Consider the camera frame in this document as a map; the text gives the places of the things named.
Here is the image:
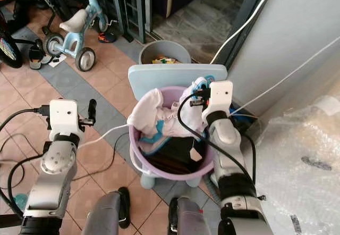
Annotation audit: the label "thick white wall cable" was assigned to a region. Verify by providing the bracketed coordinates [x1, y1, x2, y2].
[210, 0, 282, 65]

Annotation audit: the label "purple plastic basin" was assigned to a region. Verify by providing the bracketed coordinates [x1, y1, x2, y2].
[129, 86, 218, 181]

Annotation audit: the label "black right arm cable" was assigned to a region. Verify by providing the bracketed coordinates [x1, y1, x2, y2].
[177, 93, 257, 187]

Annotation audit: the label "grey robot left leg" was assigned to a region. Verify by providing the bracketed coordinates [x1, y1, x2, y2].
[82, 187, 131, 235]

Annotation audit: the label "white garment with blue trim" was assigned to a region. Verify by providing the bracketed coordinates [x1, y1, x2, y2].
[127, 77, 213, 142]

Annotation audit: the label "dark garment with tag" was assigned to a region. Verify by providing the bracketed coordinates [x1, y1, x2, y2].
[141, 137, 202, 174]

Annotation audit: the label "black sandal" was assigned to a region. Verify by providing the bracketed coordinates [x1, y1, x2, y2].
[28, 46, 57, 70]

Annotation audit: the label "white floor cable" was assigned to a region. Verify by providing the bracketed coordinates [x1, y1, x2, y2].
[82, 123, 131, 146]

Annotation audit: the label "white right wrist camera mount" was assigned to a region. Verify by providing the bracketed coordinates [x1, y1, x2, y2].
[207, 80, 234, 113]

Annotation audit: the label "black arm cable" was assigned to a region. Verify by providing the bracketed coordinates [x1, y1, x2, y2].
[0, 106, 52, 233]
[177, 93, 257, 187]

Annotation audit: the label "light blue child tricycle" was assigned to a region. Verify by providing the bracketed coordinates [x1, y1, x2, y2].
[42, 0, 118, 72]

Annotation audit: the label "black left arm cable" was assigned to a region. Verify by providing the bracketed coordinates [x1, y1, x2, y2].
[0, 106, 52, 233]

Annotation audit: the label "grey door frame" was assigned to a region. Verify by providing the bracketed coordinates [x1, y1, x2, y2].
[211, 0, 280, 69]

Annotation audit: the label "grey robot leg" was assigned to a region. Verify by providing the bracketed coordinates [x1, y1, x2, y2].
[167, 196, 219, 235]
[82, 187, 131, 235]

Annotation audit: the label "grey plastic bin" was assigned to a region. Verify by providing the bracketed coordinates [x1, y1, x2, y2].
[138, 39, 192, 65]

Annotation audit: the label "red slipper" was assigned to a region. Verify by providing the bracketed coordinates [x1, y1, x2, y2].
[98, 30, 118, 44]

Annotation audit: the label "black bicycle coloured spokes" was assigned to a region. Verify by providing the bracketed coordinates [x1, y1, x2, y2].
[0, 9, 26, 69]

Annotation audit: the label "grey robot right leg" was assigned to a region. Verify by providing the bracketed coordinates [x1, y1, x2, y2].
[167, 196, 219, 235]

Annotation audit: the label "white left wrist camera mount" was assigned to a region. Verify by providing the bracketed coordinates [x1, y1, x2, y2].
[49, 99, 84, 135]

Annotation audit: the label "dark metal gate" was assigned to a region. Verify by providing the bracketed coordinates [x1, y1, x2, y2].
[103, 0, 150, 45]

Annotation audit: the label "light blue plastic stool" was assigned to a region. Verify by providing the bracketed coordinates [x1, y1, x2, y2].
[127, 63, 227, 189]

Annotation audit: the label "thin white cable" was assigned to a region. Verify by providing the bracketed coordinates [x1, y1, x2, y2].
[230, 48, 340, 114]

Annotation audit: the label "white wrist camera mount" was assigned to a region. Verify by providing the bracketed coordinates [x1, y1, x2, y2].
[49, 99, 84, 135]
[207, 80, 234, 113]

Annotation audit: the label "green plastic bottle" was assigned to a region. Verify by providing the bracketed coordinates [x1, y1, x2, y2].
[10, 192, 29, 211]

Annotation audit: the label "bubble-wrapped cardboard box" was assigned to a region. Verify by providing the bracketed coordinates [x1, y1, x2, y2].
[249, 93, 340, 235]

